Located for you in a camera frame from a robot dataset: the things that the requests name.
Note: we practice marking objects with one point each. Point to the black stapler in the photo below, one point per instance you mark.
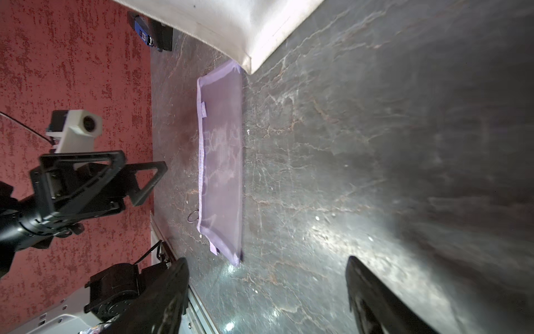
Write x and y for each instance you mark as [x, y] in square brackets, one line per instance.
[162, 36]

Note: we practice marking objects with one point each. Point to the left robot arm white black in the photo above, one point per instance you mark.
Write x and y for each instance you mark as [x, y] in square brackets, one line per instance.
[17, 234]

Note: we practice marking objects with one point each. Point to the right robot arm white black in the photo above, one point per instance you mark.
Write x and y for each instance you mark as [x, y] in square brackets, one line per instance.
[108, 294]

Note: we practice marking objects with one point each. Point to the blue stapler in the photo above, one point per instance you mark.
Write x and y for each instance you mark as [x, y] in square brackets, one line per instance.
[139, 26]

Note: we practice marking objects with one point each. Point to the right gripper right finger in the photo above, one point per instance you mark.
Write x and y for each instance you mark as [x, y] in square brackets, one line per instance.
[375, 307]

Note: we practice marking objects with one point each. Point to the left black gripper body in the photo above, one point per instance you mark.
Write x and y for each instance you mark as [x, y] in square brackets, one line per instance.
[72, 187]

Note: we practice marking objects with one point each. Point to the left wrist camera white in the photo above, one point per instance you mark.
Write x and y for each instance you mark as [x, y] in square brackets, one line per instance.
[74, 131]

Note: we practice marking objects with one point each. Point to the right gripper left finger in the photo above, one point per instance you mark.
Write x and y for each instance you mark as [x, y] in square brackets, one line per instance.
[160, 308]

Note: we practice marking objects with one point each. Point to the white canvas Doraemon tote bag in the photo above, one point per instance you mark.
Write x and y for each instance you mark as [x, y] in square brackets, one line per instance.
[246, 31]

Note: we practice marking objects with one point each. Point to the aluminium front rail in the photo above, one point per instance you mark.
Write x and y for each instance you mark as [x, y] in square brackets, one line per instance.
[196, 318]

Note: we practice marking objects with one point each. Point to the purple mesh pouch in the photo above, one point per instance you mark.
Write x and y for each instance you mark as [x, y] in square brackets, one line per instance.
[220, 160]

